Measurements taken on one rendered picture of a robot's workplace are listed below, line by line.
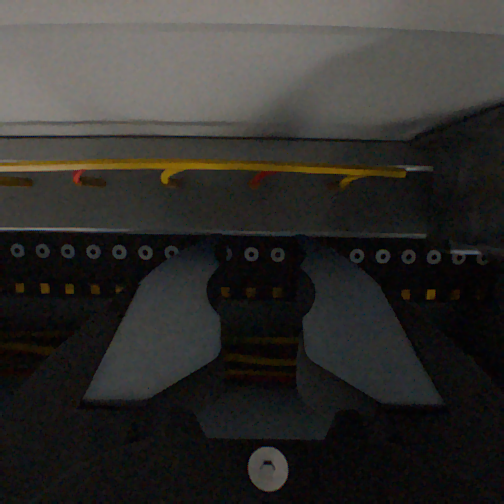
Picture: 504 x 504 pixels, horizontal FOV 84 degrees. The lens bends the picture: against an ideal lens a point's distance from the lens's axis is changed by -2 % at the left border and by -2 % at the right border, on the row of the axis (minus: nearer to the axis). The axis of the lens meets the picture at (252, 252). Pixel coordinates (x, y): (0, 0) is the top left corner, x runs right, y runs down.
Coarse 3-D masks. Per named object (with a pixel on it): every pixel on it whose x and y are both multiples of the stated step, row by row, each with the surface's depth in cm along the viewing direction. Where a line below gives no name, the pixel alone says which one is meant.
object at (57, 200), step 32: (64, 160) 6; (96, 160) 6; (128, 160) 6; (160, 160) 6; (192, 160) 6; (224, 160) 6; (256, 160) 6; (0, 192) 8; (32, 192) 8; (64, 192) 8; (96, 192) 8; (128, 192) 8; (160, 192) 8; (192, 192) 8; (224, 192) 8; (256, 192) 8; (288, 192) 8; (320, 192) 8; (352, 192) 8; (384, 192) 8; (416, 192) 8; (0, 224) 8; (32, 224) 8; (64, 224) 8; (96, 224) 8; (128, 224) 8; (160, 224) 8; (192, 224) 8; (224, 224) 8; (256, 224) 8; (288, 224) 8; (320, 224) 8; (352, 224) 8; (384, 224) 8; (416, 224) 8
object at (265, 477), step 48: (192, 432) 5; (336, 432) 5; (96, 480) 4; (144, 480) 4; (192, 480) 4; (240, 480) 4; (288, 480) 4; (336, 480) 4; (384, 480) 4; (432, 480) 4
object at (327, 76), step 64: (0, 0) 2; (64, 0) 2; (128, 0) 2; (192, 0) 2; (256, 0) 2; (320, 0) 2; (384, 0) 2; (448, 0) 2; (0, 64) 3; (64, 64) 3; (128, 64) 3; (192, 64) 3; (256, 64) 3; (320, 64) 3; (384, 64) 3; (448, 64) 3; (0, 128) 6; (64, 128) 6; (128, 128) 6; (192, 128) 6; (256, 128) 6; (320, 128) 6; (384, 128) 6
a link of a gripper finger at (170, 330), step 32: (192, 256) 10; (224, 256) 12; (160, 288) 9; (192, 288) 9; (128, 320) 7; (160, 320) 7; (192, 320) 7; (128, 352) 6; (160, 352) 6; (192, 352) 6; (96, 384) 6; (128, 384) 6; (160, 384) 6; (192, 384) 6; (224, 384) 7; (160, 416) 6
